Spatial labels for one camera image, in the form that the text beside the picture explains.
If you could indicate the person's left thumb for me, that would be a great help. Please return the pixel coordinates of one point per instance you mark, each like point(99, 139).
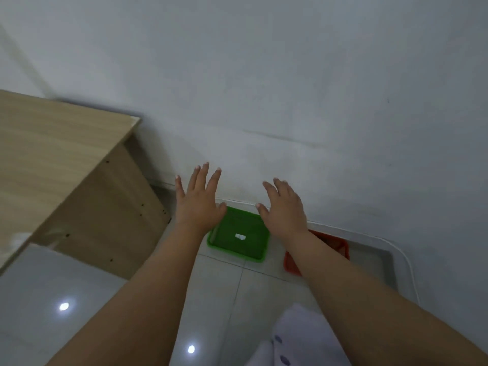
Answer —
point(222, 210)

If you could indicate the person's right middle finger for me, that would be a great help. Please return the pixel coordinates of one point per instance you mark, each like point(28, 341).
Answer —
point(282, 187)

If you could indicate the person's left middle finger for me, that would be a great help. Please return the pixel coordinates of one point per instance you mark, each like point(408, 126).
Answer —
point(202, 176)

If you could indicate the light wooden desk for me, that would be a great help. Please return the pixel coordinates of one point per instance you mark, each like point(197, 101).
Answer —
point(57, 160)

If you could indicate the red plastic tray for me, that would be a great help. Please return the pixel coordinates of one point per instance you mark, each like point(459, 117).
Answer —
point(335, 243)

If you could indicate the person's right hand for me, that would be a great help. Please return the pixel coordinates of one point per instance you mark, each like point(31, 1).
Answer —
point(286, 219)

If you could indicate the person's left little finger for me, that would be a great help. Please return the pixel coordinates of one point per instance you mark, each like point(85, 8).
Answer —
point(179, 187)

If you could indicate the white buttoned garment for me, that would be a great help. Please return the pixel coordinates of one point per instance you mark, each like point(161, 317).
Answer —
point(305, 335)

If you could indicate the person's left forearm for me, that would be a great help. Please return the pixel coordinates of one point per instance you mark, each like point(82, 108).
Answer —
point(152, 293)

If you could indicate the green plastic tray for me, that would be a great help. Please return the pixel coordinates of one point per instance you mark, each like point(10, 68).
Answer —
point(244, 224)

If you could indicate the person's right forearm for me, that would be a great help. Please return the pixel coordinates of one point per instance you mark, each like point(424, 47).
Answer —
point(362, 308)

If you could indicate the small white piece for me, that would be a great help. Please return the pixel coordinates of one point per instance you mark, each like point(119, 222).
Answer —
point(240, 236)

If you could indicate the person's right thumb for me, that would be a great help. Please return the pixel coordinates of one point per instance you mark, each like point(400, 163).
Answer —
point(263, 212)

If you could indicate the person's left hand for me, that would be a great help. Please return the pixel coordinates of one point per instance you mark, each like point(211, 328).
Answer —
point(198, 209)

